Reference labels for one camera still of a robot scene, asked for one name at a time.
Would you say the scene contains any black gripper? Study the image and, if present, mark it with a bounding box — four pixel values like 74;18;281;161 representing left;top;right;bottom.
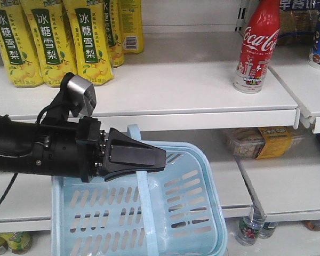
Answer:
32;117;166;183

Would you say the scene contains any light blue plastic basket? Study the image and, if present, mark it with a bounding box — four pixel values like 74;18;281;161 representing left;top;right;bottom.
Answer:
51;124;228;256

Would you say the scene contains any red coca-cola bottle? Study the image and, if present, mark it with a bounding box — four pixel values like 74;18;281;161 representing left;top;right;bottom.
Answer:
233;0;281;93

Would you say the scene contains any clear cookie box yellow label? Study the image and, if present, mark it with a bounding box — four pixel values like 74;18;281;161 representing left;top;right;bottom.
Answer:
223;126;306;159

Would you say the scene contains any clear water bottle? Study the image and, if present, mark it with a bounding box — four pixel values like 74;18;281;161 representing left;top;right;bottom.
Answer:
236;217;265;246

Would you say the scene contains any yellow pear drink carton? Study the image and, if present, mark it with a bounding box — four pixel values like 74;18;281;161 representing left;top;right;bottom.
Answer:
0;1;44;87
63;1;114;86
20;1;77;87

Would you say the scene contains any blue biscuit bag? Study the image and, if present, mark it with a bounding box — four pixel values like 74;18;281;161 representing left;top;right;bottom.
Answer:
277;0;318;46

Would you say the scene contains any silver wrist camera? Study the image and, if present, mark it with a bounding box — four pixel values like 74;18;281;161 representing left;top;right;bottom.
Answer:
67;75;97;116

